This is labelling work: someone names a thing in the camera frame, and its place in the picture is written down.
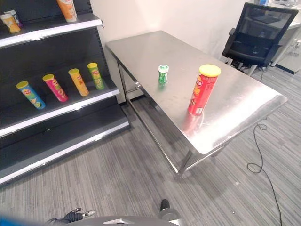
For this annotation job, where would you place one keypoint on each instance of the red chip can yellow lid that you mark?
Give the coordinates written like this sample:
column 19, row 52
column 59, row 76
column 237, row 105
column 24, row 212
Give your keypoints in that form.
column 201, row 94

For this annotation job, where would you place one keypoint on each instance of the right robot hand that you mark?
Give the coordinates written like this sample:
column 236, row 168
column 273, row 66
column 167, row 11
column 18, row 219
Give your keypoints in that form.
column 164, row 204

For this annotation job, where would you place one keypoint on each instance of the pink chip can yellow lid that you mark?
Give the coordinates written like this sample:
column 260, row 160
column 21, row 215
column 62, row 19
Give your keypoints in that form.
column 56, row 88

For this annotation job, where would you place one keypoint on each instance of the black store shelf unit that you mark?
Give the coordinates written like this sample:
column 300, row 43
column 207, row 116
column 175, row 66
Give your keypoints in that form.
column 54, row 99

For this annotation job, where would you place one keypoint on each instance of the yellow snack cup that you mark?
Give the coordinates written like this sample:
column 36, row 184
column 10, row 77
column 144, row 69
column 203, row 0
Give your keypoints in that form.
column 10, row 23

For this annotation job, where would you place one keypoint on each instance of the black mesh office chair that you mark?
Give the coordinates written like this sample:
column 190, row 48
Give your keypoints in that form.
column 256, row 37

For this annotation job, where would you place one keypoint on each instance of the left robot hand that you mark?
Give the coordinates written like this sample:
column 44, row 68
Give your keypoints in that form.
column 75, row 215

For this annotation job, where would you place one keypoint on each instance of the stainless steel table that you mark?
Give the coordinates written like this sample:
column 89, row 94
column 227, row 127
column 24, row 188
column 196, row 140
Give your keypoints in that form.
column 188, row 94

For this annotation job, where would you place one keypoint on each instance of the green gum bottle white cap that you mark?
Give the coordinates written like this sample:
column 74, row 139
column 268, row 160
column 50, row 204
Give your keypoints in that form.
column 163, row 75

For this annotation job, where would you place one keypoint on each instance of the large orange chip can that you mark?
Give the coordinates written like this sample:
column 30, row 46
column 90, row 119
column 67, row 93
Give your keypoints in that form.
column 67, row 10

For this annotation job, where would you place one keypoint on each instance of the blue chip can yellow lid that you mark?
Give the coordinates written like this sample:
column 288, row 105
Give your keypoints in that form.
column 31, row 95

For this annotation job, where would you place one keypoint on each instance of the purple white snack cup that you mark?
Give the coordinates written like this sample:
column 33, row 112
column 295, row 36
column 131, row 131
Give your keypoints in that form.
column 16, row 16

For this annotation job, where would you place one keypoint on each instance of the white office desk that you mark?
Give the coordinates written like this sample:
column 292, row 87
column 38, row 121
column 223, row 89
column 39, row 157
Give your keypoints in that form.
column 290, row 40

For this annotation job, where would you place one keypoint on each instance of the orange chip can yellow lid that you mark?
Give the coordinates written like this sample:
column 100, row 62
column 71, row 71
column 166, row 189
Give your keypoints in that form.
column 79, row 83

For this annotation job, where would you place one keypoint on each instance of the green chip can yellow lid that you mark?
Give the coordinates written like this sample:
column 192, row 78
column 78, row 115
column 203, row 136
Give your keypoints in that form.
column 96, row 75

